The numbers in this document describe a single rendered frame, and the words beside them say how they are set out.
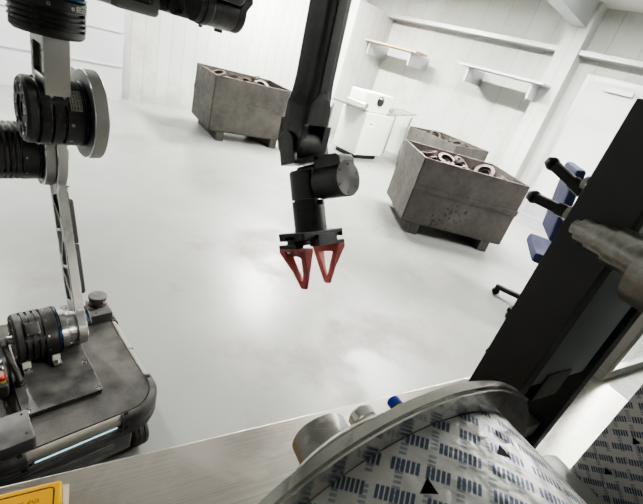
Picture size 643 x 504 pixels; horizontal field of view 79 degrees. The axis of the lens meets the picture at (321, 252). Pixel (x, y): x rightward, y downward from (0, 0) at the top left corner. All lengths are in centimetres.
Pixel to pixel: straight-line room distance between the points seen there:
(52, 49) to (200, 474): 83
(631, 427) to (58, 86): 104
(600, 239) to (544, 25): 740
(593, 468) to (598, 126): 692
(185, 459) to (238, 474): 7
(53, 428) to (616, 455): 140
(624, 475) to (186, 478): 46
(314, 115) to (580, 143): 665
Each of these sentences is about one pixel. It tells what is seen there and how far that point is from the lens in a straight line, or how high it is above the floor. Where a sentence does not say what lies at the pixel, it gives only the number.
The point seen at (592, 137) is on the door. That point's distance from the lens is 718.
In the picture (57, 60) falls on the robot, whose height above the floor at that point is 125.
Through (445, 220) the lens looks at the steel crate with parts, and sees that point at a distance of 434.
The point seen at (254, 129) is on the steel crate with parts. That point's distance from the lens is 586.
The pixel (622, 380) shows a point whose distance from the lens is 119.
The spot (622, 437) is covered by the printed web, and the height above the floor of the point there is 125.
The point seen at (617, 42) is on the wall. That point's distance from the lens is 740.
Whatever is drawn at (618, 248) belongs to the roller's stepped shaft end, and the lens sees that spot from 36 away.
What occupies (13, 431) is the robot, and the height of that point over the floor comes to 28.
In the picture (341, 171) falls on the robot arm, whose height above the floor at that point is 125.
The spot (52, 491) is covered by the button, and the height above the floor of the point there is 92.
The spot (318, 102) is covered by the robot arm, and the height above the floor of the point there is 133.
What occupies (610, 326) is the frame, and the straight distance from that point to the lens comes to 55.
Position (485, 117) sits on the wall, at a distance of 774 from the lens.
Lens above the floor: 140
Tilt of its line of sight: 26 degrees down
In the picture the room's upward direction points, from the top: 17 degrees clockwise
